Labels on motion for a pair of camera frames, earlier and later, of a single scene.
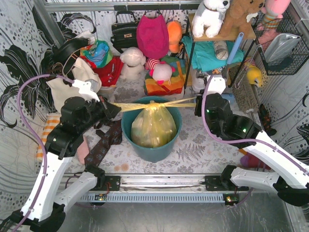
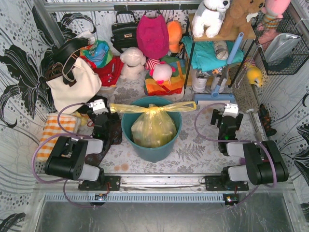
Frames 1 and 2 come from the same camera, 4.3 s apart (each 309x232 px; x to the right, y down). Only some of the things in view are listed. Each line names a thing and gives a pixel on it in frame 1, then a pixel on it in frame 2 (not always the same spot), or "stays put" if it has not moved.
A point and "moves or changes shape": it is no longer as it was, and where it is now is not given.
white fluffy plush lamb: [133, 60] stays put
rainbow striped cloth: [174, 85] stays put
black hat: [62, 50] stays put
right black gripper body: [199, 106] → [215, 117]
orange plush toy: [174, 31] stays put
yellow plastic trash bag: [154, 126] moves or changes shape
